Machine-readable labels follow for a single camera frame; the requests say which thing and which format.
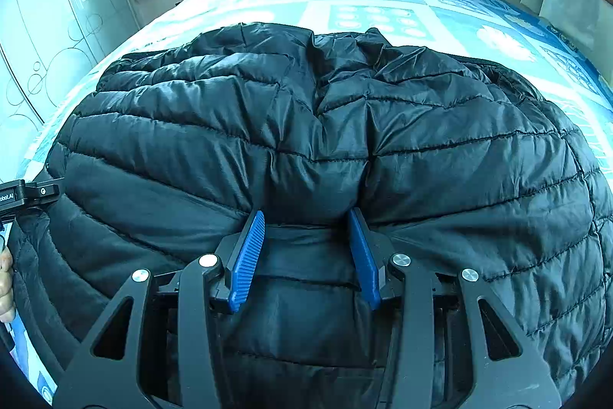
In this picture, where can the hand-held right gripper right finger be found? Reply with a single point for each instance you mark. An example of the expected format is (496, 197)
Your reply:
(364, 260)

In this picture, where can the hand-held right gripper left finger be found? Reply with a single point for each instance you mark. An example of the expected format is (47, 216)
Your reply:
(246, 260)

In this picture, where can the black puffer jacket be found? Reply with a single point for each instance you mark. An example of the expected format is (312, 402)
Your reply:
(311, 126)

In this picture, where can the person's left hand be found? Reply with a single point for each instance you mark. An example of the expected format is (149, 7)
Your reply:
(5, 284)

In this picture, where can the white wardrobe with circle print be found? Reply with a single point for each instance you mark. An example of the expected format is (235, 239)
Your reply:
(48, 30)

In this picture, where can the bed with blue patterned sheet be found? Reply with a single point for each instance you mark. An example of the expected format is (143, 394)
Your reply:
(383, 6)

